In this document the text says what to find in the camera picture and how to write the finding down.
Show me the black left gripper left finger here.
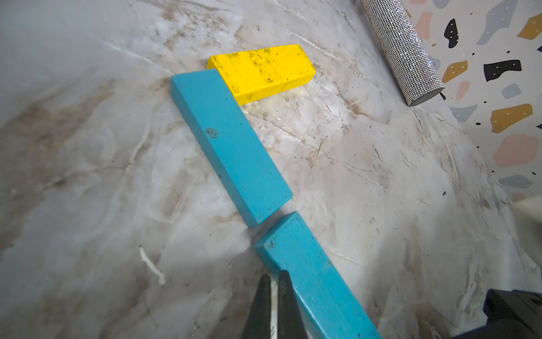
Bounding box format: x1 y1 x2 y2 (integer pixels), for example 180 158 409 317
241 274 272 339

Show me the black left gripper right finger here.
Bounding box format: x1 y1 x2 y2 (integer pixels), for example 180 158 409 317
277 271 309 339

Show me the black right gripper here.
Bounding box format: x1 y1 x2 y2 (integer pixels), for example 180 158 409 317
457 289 541 339

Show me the teal block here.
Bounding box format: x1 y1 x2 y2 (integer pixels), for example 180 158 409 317
170 69 293 227
255 212 381 338

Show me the yellow block scuffed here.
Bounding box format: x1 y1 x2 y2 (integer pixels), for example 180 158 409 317
207 45 316 105

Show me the silver glitter microphone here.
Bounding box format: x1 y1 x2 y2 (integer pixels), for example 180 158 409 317
361 0 444 107

